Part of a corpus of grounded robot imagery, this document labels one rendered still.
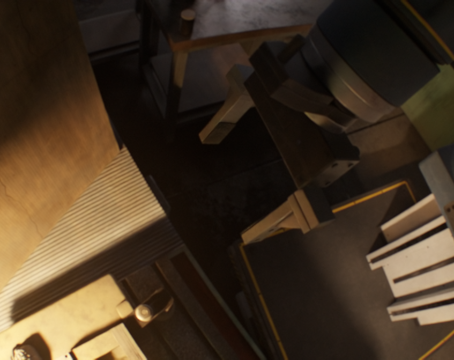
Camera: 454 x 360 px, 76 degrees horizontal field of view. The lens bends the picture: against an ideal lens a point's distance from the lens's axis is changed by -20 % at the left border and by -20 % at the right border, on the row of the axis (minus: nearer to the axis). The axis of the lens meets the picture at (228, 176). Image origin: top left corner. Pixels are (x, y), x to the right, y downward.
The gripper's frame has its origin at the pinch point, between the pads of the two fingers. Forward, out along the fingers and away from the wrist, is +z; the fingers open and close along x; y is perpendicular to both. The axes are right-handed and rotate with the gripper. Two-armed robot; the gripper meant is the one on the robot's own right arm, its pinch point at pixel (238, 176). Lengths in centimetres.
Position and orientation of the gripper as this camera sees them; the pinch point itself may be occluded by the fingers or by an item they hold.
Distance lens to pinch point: 41.0
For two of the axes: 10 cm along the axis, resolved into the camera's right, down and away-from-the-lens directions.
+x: -3.7, -8.5, 3.8
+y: 7.5, -0.3, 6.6
